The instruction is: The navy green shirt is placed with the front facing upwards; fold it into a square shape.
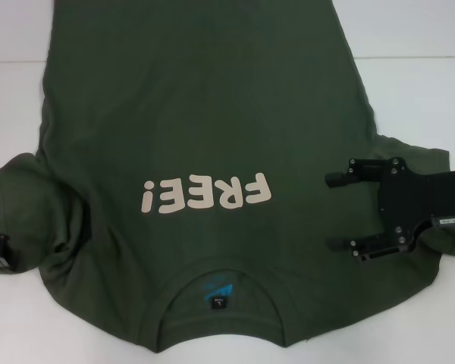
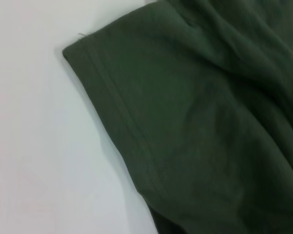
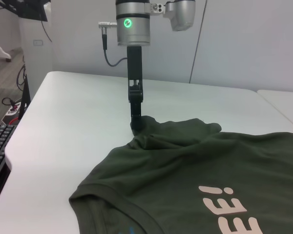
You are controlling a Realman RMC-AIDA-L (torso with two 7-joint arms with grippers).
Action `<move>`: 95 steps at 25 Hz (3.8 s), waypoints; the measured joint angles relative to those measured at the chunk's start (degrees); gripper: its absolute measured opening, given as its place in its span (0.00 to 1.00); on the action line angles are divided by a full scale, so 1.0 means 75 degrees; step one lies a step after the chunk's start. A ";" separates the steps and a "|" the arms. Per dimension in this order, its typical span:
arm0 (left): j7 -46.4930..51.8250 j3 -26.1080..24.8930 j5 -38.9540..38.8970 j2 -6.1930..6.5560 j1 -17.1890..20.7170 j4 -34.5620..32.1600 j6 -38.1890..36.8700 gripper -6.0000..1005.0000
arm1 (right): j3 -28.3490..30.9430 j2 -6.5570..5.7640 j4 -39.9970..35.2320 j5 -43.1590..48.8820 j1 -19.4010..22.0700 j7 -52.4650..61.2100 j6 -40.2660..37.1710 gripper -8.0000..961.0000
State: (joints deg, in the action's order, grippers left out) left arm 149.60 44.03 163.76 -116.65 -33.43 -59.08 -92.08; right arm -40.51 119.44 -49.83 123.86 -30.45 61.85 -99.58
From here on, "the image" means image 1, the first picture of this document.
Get dark green FREE! shirt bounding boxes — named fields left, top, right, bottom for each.
left=0, top=0, right=455, bottom=339

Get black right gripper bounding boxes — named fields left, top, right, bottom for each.
left=324, top=156, right=455, bottom=265

